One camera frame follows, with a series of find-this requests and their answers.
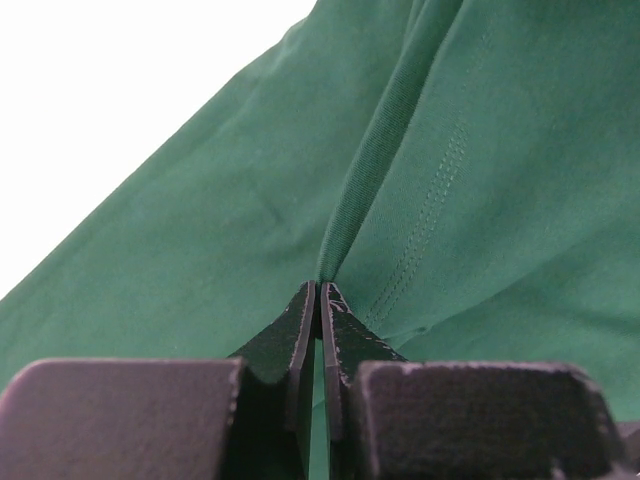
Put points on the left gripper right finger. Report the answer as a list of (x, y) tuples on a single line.
[(389, 418)]

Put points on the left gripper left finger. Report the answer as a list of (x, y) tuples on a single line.
[(244, 417)]

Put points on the green t-shirt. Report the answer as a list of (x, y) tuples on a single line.
[(465, 172)]

